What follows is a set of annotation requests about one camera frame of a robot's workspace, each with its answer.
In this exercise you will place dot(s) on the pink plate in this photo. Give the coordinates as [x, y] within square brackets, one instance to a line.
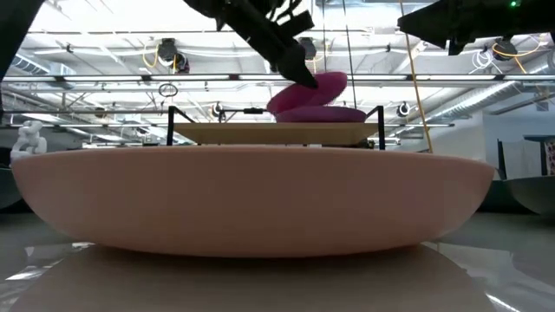
[251, 203]

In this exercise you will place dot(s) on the long ceiling light bar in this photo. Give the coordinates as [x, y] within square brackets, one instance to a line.
[130, 78]

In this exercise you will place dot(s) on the white figurine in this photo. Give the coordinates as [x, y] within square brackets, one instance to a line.
[28, 141]

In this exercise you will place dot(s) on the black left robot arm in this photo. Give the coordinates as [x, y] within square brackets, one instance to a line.
[11, 26]

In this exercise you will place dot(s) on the silver ventilation duct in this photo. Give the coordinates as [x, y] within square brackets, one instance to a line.
[485, 97]

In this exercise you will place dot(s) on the white covered board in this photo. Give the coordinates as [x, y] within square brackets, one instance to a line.
[522, 158]

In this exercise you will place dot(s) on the dark grey plate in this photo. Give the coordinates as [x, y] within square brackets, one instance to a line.
[8, 188]
[533, 195]

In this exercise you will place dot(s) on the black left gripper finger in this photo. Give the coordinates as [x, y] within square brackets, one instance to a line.
[295, 65]

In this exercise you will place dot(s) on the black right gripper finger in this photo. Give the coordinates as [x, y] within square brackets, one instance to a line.
[427, 24]

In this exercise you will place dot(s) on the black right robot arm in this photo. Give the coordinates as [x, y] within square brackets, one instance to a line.
[529, 19]

